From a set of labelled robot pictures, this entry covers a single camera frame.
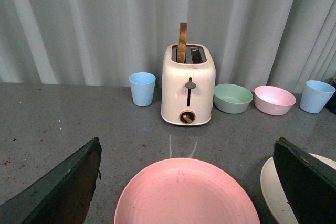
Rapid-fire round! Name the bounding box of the green bowl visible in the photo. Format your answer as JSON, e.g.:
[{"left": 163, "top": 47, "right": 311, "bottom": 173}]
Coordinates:
[{"left": 213, "top": 83, "right": 253, "bottom": 114}]

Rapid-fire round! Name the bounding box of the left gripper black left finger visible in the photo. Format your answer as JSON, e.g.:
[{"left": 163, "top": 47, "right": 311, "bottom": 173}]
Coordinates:
[{"left": 1, "top": 137, "right": 102, "bottom": 223}]

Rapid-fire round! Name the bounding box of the cream white plate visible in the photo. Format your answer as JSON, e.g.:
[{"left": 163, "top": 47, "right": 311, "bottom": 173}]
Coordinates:
[{"left": 260, "top": 155, "right": 335, "bottom": 223}]

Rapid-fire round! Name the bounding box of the bread slice in toaster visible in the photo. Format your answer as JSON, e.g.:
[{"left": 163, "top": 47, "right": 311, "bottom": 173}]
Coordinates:
[{"left": 177, "top": 23, "right": 188, "bottom": 63}]

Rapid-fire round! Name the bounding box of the dark blue saucepan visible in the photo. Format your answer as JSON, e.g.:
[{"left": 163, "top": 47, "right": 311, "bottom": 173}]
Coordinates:
[{"left": 325, "top": 76, "right": 336, "bottom": 114}]

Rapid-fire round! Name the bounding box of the grey curtain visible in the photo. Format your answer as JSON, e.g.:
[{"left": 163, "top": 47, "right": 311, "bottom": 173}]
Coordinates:
[{"left": 1, "top": 0, "right": 335, "bottom": 93}]

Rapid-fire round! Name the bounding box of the pink plate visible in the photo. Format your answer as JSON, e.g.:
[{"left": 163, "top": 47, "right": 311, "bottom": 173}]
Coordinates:
[{"left": 114, "top": 158, "right": 260, "bottom": 223}]

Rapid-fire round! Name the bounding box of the pink bowl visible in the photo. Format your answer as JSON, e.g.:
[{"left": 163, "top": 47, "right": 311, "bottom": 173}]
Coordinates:
[{"left": 254, "top": 86, "right": 296, "bottom": 116}]

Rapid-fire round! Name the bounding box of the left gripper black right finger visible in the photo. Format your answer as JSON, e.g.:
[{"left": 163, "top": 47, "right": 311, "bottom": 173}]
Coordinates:
[{"left": 273, "top": 137, "right": 335, "bottom": 223}]

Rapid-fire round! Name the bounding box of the light blue cup right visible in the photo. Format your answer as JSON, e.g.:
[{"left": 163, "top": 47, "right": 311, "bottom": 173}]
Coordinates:
[{"left": 300, "top": 80, "right": 335, "bottom": 114}]

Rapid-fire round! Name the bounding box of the cream white toaster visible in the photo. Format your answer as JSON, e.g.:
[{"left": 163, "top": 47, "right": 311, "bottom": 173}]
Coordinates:
[{"left": 161, "top": 44, "right": 216, "bottom": 126}]

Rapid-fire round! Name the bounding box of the light blue cup left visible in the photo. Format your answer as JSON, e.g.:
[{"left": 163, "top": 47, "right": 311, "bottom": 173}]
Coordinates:
[{"left": 129, "top": 72, "right": 156, "bottom": 107}]

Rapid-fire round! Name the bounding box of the light blue cup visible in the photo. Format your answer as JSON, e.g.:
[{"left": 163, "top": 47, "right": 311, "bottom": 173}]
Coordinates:
[
  {"left": 300, "top": 80, "right": 335, "bottom": 114},
  {"left": 129, "top": 72, "right": 156, "bottom": 107}
]

